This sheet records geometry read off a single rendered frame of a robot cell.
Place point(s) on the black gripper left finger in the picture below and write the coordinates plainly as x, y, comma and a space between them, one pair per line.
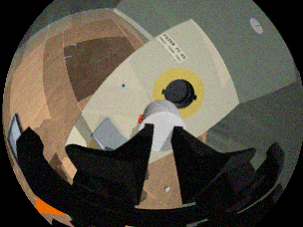
127, 164

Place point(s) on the white cylinder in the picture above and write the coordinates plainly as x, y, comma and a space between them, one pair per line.
164, 115

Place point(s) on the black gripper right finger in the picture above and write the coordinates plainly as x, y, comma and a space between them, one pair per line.
198, 165

